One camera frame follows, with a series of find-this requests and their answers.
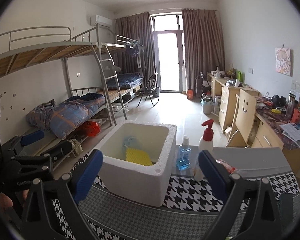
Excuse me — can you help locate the blue surgical face mask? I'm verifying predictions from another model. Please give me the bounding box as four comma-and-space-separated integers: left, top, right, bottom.
122, 137, 141, 153

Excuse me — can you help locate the person's left hand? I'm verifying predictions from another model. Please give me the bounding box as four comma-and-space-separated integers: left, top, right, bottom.
0, 190, 29, 209

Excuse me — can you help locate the red snack packet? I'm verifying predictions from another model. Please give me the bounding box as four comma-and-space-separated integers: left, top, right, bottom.
216, 159, 236, 174

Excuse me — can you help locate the metal bunk bed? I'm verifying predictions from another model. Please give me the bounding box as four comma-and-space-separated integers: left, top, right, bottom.
0, 23, 146, 165

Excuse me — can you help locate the white pump lotion bottle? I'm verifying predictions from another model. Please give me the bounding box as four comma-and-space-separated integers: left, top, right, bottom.
193, 119, 214, 182

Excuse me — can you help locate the blue liquid clear bottle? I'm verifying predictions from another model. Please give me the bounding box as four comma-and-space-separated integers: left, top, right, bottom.
176, 135, 191, 171

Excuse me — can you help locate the blue plaid quilt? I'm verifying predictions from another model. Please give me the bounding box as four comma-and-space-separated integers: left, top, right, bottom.
26, 93, 106, 140

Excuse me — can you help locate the red bag under bed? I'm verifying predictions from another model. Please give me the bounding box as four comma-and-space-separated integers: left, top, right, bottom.
79, 121, 101, 137

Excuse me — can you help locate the houndstooth table cloth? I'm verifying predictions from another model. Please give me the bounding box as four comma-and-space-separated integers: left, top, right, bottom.
79, 148, 300, 239

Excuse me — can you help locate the white styrofoam box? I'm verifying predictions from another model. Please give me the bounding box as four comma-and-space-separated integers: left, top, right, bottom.
95, 120, 177, 207

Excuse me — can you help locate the wooden smiley face chair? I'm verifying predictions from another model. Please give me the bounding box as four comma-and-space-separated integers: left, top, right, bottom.
226, 89, 257, 148

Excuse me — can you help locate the grey trash bin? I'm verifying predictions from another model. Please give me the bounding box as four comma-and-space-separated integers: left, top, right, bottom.
201, 96, 214, 115

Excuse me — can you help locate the wooden desk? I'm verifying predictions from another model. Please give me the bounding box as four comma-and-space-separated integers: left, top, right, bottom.
207, 73, 300, 173

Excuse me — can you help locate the black folding chair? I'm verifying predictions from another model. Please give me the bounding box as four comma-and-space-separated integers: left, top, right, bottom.
137, 72, 159, 107

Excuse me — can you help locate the right brown curtain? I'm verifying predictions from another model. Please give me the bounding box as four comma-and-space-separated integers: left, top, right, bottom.
181, 9, 225, 90

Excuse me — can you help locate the brown curtain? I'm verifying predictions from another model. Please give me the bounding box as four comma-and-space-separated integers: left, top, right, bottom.
115, 11, 157, 81
181, 9, 225, 90

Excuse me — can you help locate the white air conditioner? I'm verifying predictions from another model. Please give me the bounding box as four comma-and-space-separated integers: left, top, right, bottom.
90, 15, 113, 27

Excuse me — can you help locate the glass balcony door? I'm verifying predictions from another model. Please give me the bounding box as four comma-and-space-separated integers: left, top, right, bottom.
151, 12, 184, 93

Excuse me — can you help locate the cartoon girl wall picture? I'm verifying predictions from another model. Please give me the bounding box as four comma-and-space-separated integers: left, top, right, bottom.
275, 47, 292, 76

